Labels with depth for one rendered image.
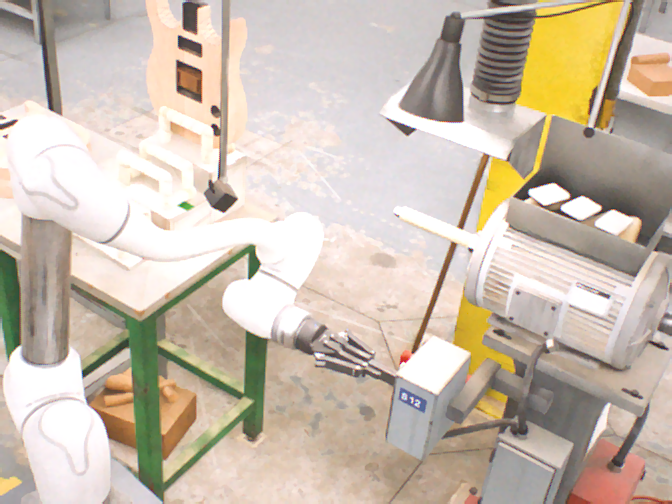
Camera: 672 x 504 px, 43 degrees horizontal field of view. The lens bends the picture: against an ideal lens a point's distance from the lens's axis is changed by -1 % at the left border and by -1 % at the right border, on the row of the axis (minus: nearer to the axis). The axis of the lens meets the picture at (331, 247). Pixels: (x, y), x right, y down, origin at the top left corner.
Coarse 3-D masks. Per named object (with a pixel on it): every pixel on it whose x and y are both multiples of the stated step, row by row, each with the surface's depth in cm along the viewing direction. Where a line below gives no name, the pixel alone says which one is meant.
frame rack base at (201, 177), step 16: (160, 144) 248; (176, 144) 249; (192, 144) 250; (160, 160) 249; (192, 160) 242; (240, 160) 246; (176, 176) 247; (208, 176) 239; (240, 176) 249; (240, 192) 253; (240, 208) 256
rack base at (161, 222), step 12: (132, 180) 246; (144, 180) 247; (156, 180) 247; (120, 192) 240; (132, 192) 241; (144, 192) 241; (156, 192) 242; (144, 204) 236; (156, 204) 237; (192, 204) 238; (204, 204) 241; (156, 216) 234; (168, 216) 232; (180, 216) 234; (192, 216) 239; (204, 216) 243; (168, 228) 233; (180, 228) 237
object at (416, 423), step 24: (432, 336) 186; (432, 360) 179; (456, 360) 180; (408, 384) 174; (432, 384) 173; (456, 384) 180; (408, 408) 177; (432, 408) 173; (408, 432) 180; (432, 432) 179; (456, 432) 192
